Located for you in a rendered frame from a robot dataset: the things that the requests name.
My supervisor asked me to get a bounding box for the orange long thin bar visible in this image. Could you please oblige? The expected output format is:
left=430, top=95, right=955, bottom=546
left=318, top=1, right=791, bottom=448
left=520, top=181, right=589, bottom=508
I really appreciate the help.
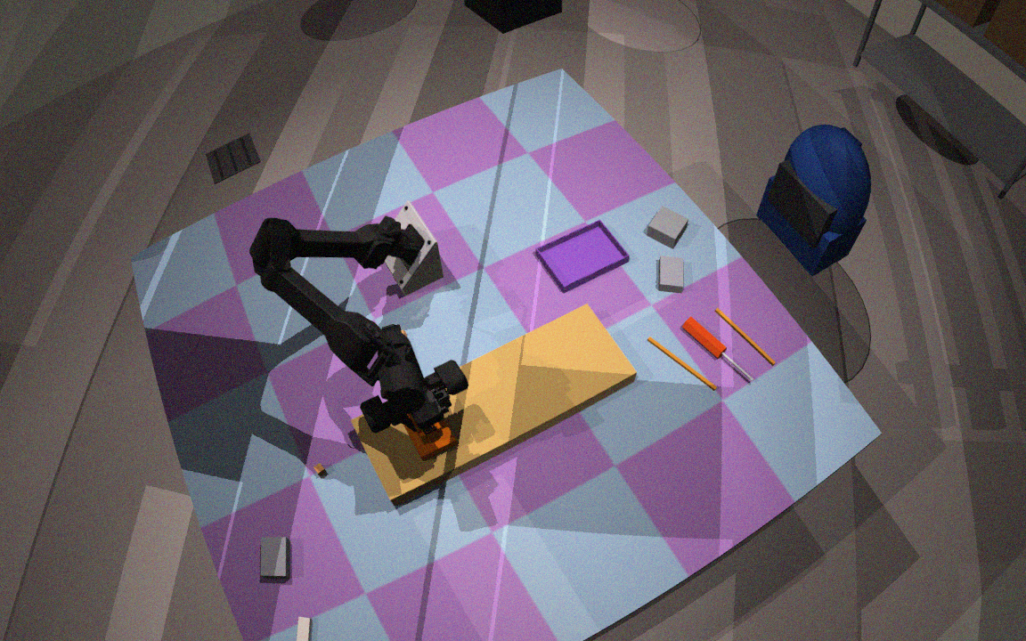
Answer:
left=648, top=337, right=717, bottom=391
left=715, top=308, right=776, bottom=366

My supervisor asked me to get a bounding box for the purple rectangular tray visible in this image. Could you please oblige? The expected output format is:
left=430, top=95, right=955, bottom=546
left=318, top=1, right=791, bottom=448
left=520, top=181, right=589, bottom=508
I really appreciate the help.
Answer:
left=536, top=219, right=629, bottom=294

